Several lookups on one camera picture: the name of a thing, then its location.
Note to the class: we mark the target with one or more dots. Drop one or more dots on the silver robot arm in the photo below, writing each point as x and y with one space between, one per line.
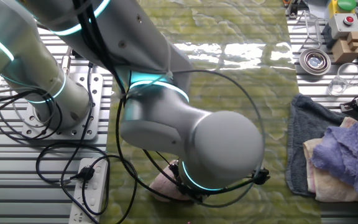
154 118

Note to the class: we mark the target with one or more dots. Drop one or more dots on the clear acrylic stand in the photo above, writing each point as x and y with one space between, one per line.
312 31

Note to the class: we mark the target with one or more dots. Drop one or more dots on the pink fluffy cloth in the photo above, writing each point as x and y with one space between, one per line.
166 186

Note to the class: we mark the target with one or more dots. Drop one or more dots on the clear glass beaker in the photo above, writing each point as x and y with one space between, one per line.
342 85

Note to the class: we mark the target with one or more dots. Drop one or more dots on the purple fluffy cloth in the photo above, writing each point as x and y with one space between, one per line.
350 155

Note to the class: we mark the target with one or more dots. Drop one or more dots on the beige cloth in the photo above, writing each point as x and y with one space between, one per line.
325 186

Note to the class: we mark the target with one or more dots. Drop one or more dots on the dark grey towel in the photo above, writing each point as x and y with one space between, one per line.
303 140

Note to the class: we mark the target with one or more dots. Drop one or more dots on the white power strip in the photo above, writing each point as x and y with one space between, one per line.
93 186

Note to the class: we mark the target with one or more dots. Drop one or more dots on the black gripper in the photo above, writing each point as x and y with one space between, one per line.
182 186

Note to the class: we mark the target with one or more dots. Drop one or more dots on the green marble pattern mat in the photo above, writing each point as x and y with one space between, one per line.
228 77

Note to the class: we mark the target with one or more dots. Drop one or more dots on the grey box red button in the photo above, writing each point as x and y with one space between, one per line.
342 26

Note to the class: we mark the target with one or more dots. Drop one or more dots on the wooden blocks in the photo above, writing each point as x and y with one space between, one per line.
346 51

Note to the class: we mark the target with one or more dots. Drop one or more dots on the small steel bowl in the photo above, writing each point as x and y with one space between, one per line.
315 61

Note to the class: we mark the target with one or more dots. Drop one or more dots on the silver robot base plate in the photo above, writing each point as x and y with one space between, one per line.
93 93

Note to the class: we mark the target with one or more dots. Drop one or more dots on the yellow box green button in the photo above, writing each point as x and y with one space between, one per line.
346 4

